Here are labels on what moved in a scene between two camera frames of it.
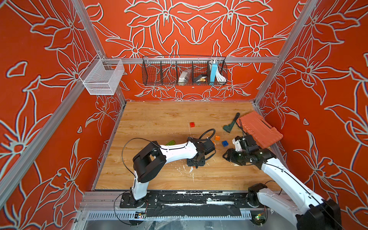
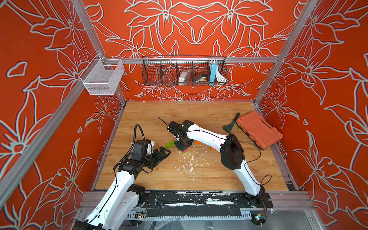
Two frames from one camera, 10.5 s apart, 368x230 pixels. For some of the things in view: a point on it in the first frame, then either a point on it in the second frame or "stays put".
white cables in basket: (220, 78) stays put
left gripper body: (195, 163) to (155, 158)
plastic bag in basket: (184, 77) stays put
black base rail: (191, 203) stays put
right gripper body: (237, 157) to (181, 146)
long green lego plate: (172, 143) stays put
